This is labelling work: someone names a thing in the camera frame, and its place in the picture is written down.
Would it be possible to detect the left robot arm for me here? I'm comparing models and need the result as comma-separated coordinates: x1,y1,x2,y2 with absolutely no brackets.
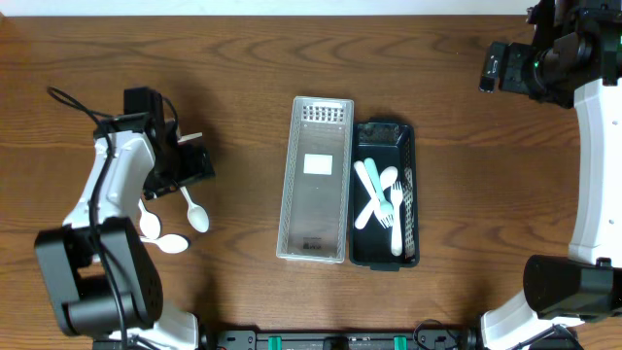
34,87,217,350

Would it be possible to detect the white plastic fork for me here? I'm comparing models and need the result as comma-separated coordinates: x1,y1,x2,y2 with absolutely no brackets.
363,157,393,226
390,181,403,257
354,160,394,229

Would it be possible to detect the white label in basket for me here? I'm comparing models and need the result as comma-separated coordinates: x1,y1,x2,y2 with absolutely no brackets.
303,154,333,176

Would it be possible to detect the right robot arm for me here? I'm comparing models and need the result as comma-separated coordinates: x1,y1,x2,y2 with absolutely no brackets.
466,0,621,349

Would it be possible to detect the black plastic mesh basket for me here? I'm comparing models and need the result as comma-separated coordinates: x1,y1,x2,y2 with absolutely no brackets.
349,120,420,271

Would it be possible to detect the white plastic spoon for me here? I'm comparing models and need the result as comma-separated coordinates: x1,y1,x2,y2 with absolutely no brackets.
180,187,210,233
138,199,161,239
140,233,190,255
354,165,399,230
178,132,203,144

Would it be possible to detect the clear plastic mesh basket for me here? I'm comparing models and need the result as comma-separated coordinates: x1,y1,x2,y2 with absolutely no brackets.
276,96,354,263

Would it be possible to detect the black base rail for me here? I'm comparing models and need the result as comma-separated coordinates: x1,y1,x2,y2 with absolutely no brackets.
91,326,582,350

